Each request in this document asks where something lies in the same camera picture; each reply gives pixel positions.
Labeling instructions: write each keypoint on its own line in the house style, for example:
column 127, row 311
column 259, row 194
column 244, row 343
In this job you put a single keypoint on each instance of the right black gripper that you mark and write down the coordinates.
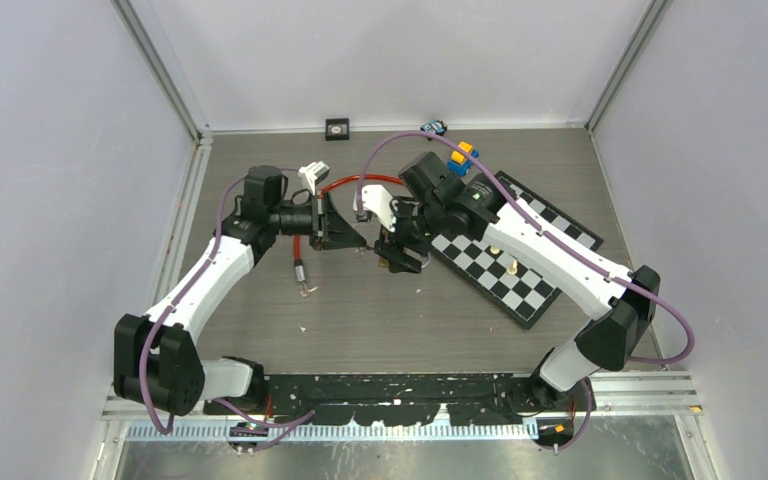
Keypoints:
column 396, row 260

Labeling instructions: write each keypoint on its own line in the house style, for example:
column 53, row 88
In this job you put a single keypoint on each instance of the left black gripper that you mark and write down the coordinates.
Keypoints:
column 329, row 230

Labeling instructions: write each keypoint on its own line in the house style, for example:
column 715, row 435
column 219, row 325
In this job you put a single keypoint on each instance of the silver key bunch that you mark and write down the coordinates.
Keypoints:
column 306, row 290

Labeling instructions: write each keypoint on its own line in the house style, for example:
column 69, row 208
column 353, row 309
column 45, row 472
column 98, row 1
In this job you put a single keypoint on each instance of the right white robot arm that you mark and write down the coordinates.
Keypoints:
column 618, row 302

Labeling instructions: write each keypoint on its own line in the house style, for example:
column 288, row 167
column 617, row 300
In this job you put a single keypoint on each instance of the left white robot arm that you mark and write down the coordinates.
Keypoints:
column 156, row 362

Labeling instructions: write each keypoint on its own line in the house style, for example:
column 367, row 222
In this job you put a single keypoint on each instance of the black square box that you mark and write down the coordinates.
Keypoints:
column 337, row 129

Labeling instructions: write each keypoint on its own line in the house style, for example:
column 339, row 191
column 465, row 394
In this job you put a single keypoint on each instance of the yellow blue toy car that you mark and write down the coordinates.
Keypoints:
column 461, row 160

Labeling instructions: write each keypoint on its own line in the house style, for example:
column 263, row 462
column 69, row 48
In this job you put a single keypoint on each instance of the black white chessboard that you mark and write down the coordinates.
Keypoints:
column 525, row 296

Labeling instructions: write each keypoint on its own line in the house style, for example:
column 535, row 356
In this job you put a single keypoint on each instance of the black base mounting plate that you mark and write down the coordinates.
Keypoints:
column 398, row 400

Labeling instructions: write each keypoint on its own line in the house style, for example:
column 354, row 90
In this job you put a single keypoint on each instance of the small blue toy car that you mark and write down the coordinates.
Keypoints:
column 436, row 127

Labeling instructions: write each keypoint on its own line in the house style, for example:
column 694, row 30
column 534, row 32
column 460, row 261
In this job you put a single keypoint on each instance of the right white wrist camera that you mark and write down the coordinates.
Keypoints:
column 375, row 200

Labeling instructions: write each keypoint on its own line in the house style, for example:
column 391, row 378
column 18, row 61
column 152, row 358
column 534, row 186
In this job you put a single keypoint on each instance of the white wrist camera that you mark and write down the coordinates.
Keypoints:
column 312, row 175
column 375, row 200

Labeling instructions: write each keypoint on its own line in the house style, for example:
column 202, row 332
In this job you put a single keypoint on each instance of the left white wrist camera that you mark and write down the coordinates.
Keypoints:
column 312, row 175

